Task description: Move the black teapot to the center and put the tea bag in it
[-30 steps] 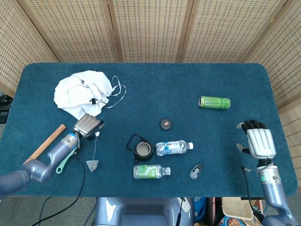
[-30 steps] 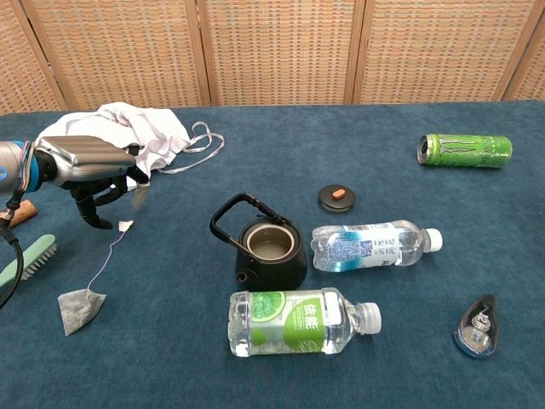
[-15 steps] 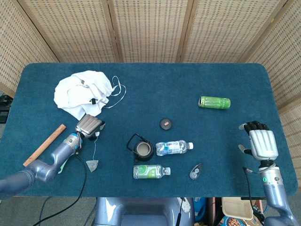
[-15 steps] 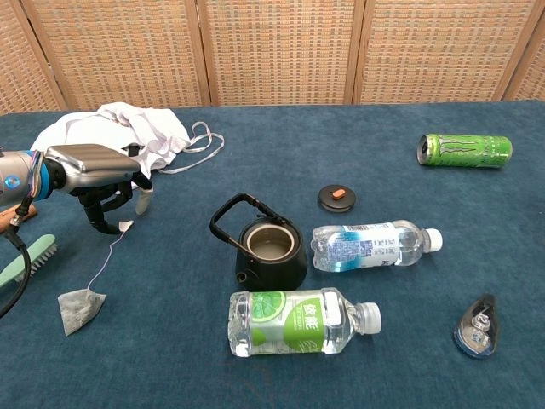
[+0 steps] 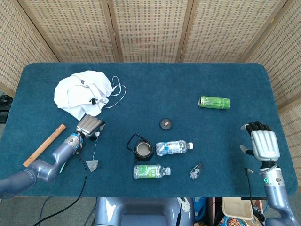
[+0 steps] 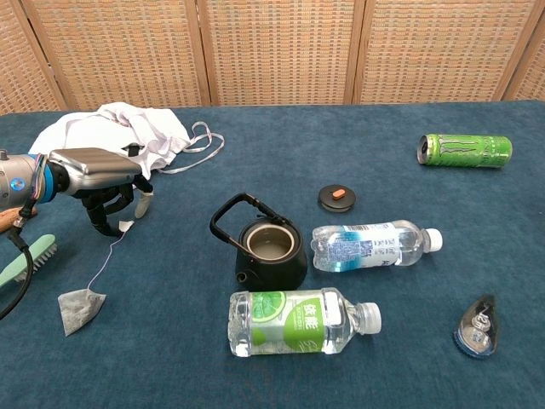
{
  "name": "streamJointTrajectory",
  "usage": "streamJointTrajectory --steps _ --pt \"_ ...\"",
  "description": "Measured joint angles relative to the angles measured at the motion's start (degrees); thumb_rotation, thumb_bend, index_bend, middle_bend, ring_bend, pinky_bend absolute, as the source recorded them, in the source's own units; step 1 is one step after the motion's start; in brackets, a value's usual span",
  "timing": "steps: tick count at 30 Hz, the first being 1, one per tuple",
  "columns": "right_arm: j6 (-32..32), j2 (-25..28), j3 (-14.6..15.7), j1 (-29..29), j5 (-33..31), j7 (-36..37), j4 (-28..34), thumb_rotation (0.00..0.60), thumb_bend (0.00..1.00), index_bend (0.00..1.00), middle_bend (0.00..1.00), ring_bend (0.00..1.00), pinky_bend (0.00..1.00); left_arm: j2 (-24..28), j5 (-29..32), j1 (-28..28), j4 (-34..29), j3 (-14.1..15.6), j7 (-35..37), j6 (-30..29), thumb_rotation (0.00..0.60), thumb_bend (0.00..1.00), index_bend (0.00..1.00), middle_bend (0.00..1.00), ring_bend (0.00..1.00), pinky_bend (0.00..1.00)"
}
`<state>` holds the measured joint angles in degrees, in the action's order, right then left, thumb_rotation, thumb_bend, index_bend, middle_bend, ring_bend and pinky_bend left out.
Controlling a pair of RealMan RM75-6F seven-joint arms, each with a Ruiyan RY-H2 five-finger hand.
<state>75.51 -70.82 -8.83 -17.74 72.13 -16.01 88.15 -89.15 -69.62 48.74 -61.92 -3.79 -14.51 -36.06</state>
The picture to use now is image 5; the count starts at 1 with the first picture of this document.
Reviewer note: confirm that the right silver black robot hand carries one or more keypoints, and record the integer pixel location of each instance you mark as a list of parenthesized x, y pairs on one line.
[(265, 146)]

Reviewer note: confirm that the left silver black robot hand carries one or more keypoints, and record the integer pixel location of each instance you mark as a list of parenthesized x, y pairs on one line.
[(89, 126)]

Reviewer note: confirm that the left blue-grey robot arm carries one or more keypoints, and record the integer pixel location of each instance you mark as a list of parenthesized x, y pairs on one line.
[(47, 168)]

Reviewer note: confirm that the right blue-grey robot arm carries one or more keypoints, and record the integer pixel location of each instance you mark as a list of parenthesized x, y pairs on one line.
[(277, 195)]

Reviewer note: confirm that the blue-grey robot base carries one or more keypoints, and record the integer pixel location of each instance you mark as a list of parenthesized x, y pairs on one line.
[(141, 212)]

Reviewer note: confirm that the black round lid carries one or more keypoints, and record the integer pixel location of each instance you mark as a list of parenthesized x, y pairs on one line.
[(166, 124)]

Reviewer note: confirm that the blue plastic bag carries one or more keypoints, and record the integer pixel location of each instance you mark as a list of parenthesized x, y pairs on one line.
[(200, 209)]

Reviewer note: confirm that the wooden ruler stick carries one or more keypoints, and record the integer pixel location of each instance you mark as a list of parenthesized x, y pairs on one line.
[(44, 145)]

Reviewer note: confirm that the green drink can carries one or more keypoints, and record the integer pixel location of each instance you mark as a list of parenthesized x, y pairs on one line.
[(215, 102)]

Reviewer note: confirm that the beige takeout container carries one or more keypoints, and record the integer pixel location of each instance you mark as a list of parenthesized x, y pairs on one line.
[(236, 208)]

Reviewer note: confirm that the clear bottle green label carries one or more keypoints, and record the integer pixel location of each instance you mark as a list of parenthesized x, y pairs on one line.
[(148, 171)]

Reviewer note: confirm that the clear correction tape dispenser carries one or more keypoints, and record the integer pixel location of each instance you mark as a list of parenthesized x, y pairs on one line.
[(195, 173)]

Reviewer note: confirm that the blue cookie box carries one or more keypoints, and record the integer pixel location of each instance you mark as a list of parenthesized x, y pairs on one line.
[(235, 222)]

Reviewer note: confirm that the clear bottle blue label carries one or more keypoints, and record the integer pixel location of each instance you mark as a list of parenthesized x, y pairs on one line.
[(172, 147)]

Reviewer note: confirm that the black equipment box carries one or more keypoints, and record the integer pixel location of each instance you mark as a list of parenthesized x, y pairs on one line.
[(4, 110)]

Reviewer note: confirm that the woven wooden folding screen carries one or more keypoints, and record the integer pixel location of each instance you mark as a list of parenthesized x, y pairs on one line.
[(150, 30)]

